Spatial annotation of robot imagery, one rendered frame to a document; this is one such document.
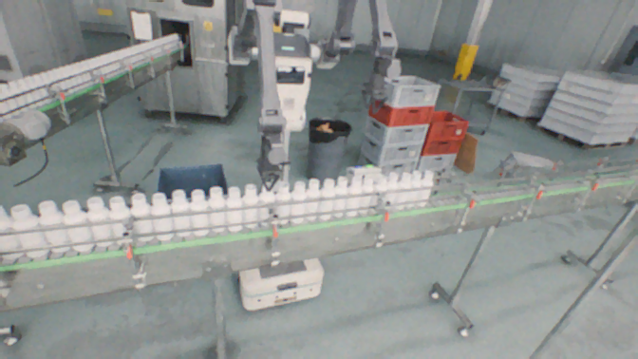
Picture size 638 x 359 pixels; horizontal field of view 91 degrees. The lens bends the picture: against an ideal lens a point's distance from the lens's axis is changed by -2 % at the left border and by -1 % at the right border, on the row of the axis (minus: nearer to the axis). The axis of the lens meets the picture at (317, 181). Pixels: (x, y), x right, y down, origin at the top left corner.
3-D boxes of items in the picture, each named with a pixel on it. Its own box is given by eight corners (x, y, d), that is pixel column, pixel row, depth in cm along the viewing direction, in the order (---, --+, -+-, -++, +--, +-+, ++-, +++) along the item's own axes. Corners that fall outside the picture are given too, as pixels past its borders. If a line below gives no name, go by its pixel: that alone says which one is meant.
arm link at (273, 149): (284, 114, 102) (257, 114, 99) (293, 128, 93) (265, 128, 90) (281, 147, 109) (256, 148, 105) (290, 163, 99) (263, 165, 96)
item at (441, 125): (427, 141, 376) (433, 122, 365) (406, 127, 407) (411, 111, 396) (464, 138, 400) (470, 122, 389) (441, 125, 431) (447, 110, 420)
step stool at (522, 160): (529, 178, 423) (543, 150, 402) (543, 201, 372) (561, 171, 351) (493, 170, 432) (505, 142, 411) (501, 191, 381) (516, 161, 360)
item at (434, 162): (417, 172, 398) (422, 157, 387) (398, 158, 430) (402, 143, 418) (452, 168, 422) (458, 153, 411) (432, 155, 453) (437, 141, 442)
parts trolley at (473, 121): (443, 138, 521) (464, 78, 471) (423, 125, 565) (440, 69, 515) (490, 136, 558) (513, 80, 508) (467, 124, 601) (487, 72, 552)
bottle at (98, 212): (118, 244, 102) (106, 203, 93) (96, 250, 98) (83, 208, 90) (116, 234, 106) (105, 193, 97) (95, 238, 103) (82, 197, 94)
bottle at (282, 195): (290, 217, 125) (294, 182, 116) (285, 226, 120) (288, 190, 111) (277, 214, 126) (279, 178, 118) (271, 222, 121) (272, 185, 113)
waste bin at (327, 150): (309, 190, 333) (317, 133, 301) (297, 169, 368) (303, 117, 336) (348, 186, 349) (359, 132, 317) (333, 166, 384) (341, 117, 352)
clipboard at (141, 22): (135, 38, 399) (130, 9, 383) (154, 40, 401) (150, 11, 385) (133, 38, 395) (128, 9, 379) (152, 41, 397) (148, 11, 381)
